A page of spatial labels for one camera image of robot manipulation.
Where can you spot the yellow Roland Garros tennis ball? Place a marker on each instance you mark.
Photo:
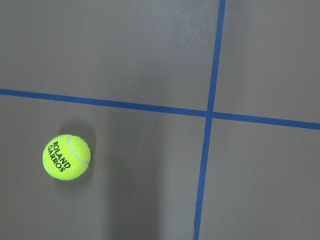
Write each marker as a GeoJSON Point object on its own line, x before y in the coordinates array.
{"type": "Point", "coordinates": [66, 157]}

